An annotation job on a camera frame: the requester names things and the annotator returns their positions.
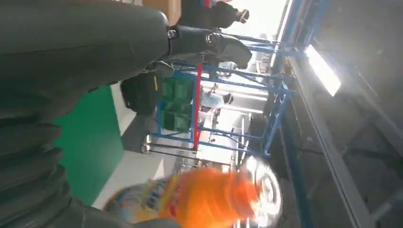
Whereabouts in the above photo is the ceiling light panel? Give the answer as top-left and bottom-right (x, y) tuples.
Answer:
(305, 44), (342, 97)

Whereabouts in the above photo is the person in pale top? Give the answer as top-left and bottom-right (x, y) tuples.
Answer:
(201, 91), (235, 111)

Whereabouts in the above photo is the green table mat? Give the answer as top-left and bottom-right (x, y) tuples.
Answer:
(53, 85), (125, 207)

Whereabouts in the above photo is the black carrying case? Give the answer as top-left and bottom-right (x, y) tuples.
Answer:
(120, 70), (164, 116)

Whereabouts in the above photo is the orange drink bottle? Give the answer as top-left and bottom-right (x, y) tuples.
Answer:
(103, 156), (284, 228)

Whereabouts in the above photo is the blue metal rack frame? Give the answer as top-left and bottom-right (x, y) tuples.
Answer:
(151, 0), (330, 228)

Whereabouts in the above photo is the person in black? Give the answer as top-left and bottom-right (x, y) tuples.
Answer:
(177, 0), (250, 29)

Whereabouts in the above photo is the green plastic crate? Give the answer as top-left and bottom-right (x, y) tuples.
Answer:
(161, 108), (192, 133)
(161, 77), (195, 105)

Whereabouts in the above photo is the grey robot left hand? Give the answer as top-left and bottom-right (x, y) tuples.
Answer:
(0, 0), (252, 122)

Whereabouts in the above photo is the white table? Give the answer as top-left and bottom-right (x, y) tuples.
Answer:
(93, 82), (190, 210)

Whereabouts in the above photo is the cardboard box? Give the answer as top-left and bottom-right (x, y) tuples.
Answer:
(142, 0), (182, 27)

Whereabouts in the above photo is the red post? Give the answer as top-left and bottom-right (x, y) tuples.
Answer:
(192, 61), (205, 149)

